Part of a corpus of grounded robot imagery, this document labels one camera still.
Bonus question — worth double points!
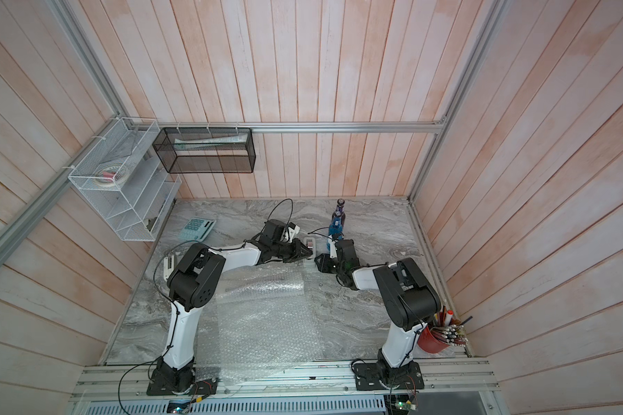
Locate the light blue desk calculator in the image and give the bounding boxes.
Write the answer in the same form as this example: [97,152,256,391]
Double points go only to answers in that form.
[179,217,216,242]

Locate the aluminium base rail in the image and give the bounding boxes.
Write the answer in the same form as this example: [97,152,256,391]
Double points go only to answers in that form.
[65,358,509,414]

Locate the tape roll on shelf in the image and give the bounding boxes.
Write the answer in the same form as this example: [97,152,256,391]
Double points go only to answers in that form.
[93,164,130,188]

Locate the white mesh wall shelf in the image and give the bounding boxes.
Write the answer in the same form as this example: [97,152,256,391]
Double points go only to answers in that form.
[69,118,181,242]

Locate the blue bottle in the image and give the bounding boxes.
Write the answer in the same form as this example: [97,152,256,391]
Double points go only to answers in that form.
[328,210,345,240]

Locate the black mesh wall basket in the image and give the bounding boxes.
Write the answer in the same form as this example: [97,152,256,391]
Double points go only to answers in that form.
[153,126,256,174]

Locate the pens in cup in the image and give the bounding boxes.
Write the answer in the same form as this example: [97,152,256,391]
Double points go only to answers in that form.
[428,306,473,346]

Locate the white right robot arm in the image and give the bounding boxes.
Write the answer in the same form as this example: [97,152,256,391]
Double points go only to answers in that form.
[315,240,441,392]

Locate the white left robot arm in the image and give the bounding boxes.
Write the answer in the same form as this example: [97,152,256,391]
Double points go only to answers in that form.
[146,220,313,396]

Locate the dark purple bottle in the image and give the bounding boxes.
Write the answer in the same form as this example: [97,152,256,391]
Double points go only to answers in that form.
[334,199,345,223]

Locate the clear bubble wrap sheet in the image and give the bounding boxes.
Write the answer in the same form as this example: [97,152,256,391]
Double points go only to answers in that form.
[195,262,323,385]

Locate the red pen cup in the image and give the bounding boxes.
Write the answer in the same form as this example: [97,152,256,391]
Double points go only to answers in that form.
[417,327,449,354]

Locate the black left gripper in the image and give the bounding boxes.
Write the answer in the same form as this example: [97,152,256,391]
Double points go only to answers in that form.
[272,238,314,263]

